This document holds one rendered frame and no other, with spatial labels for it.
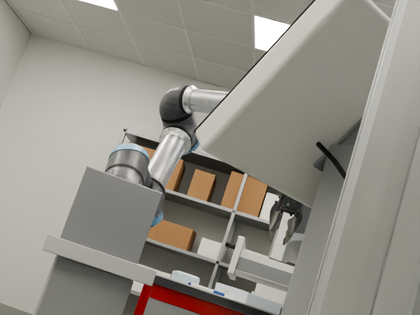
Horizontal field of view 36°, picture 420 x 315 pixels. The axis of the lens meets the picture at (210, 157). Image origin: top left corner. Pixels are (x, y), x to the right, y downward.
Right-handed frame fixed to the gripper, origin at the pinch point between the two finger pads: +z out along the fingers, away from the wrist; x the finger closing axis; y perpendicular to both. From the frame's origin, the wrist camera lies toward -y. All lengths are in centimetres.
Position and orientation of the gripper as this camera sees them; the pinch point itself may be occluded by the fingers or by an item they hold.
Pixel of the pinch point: (278, 239)
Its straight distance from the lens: 197.2
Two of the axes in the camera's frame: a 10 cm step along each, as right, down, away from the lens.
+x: 9.5, 3.1, -0.7
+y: 0.0, -2.2, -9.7
